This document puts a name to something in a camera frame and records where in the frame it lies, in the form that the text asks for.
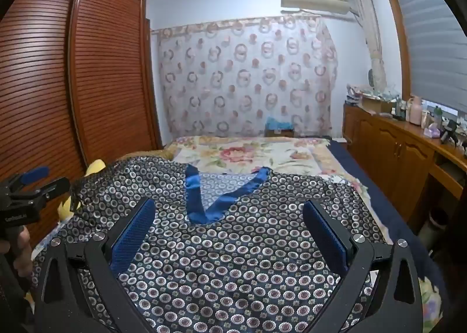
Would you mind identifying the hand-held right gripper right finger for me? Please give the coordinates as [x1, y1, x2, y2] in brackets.
[303, 200, 426, 333]

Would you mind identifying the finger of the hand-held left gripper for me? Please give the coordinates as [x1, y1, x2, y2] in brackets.
[36, 177, 72, 199]
[20, 166, 50, 186]

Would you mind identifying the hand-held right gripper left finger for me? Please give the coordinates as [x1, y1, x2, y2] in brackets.
[34, 198, 161, 333]

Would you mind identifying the navy ring-patterned garment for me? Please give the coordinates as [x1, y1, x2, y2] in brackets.
[31, 156, 396, 333]

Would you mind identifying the person's left hand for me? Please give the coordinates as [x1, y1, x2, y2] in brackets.
[0, 225, 34, 279]

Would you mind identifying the yellow plush toy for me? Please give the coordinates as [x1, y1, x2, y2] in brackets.
[58, 159, 106, 218]

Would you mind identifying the navy mattress sheet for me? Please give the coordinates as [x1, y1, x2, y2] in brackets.
[328, 143, 449, 319]

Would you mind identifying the wooden sideboard cabinet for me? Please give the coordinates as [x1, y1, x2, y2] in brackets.
[343, 103, 467, 224]

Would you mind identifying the dark waste bin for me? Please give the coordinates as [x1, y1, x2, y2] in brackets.
[419, 207, 451, 246]

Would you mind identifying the floral bed blanket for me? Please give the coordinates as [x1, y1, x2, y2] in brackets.
[162, 135, 387, 231]

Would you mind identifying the wooden louvred wardrobe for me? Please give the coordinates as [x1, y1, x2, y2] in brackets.
[0, 0, 163, 246]

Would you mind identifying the open cardboard box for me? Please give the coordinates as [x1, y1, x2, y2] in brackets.
[359, 94, 396, 115]

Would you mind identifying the stack of books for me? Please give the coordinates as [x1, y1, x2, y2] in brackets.
[345, 85, 363, 105]

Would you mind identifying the purple tissue box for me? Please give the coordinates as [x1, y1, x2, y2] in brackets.
[423, 123, 444, 138]

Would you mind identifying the pink thermos jug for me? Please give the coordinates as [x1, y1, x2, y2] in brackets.
[409, 96, 424, 125]

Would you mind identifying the tied floral curtain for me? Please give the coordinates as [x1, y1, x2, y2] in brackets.
[348, 0, 387, 91]

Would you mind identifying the grey window blind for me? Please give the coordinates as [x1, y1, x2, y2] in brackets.
[387, 0, 467, 115]

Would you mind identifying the black camera on tripod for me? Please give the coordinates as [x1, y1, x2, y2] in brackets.
[440, 119, 462, 144]

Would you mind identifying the ring-print sheer curtain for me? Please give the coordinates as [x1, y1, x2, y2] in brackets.
[157, 15, 338, 138]

